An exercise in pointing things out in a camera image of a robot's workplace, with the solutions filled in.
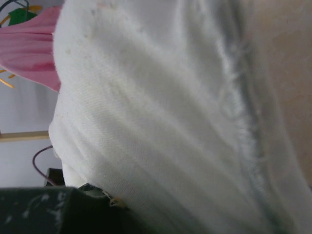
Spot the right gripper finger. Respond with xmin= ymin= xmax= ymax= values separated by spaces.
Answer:
xmin=0 ymin=184 xmax=146 ymax=234

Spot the white pillow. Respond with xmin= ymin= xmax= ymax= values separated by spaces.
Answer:
xmin=49 ymin=0 xmax=312 ymax=234

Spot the green tank top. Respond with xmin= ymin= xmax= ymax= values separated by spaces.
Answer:
xmin=8 ymin=8 xmax=37 ymax=26

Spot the yellow clothes hanger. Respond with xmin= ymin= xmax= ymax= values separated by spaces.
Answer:
xmin=0 ymin=3 xmax=42 ymax=78

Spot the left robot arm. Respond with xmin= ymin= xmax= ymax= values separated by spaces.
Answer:
xmin=46 ymin=168 xmax=65 ymax=186

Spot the wooden clothes rack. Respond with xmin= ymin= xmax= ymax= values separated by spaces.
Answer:
xmin=0 ymin=131 xmax=49 ymax=143

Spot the pink shirt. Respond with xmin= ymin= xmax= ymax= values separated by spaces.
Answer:
xmin=0 ymin=6 xmax=62 ymax=92

